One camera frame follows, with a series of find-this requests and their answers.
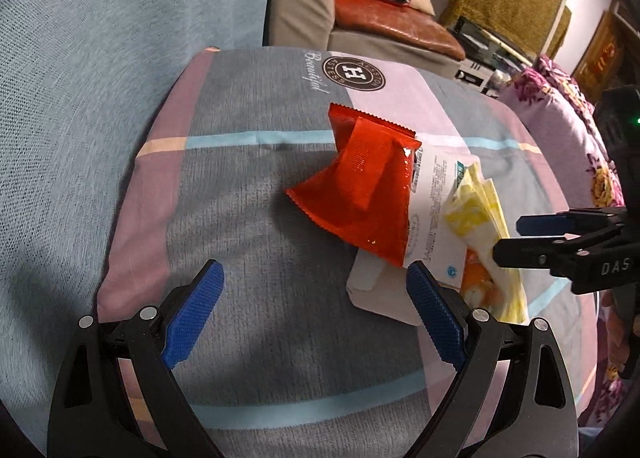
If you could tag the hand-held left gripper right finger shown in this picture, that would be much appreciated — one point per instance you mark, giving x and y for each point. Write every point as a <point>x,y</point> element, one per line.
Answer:
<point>435,318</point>

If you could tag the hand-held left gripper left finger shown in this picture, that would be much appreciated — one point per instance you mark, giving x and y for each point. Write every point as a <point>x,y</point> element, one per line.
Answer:
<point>192,318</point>

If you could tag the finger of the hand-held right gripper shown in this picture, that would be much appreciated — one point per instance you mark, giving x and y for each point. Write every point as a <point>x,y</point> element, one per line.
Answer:
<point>530,253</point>
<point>540,224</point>

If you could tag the yellow snack wrapper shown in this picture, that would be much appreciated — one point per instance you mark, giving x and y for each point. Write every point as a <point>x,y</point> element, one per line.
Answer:
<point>475,213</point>

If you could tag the white printed carton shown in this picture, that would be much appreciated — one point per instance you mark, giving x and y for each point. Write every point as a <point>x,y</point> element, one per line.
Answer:
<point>435,218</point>

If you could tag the red snack packet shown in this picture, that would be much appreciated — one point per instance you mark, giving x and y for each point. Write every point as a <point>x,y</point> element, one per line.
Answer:
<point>360,178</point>

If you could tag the pink floral blanket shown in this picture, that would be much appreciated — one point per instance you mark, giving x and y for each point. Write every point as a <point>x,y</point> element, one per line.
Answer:
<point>560,103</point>

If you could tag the plaid pillow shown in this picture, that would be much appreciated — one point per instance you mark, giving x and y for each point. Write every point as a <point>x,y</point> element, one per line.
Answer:
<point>250,218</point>

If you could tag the white metal bar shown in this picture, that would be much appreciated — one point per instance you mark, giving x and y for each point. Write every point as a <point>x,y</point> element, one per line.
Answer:
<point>557,23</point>

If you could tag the dark glass cabinet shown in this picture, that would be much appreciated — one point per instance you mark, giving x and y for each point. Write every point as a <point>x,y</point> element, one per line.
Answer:
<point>480,35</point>

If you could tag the brown leather seat cushion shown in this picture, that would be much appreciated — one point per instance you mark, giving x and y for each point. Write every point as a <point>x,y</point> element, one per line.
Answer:
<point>390,23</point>

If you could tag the blue grey bed sheet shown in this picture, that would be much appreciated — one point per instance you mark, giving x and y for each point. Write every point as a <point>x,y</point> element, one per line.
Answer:
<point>75,88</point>

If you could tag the orange framed wall picture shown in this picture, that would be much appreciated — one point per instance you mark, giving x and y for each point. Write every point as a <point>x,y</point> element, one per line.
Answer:
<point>597,53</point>

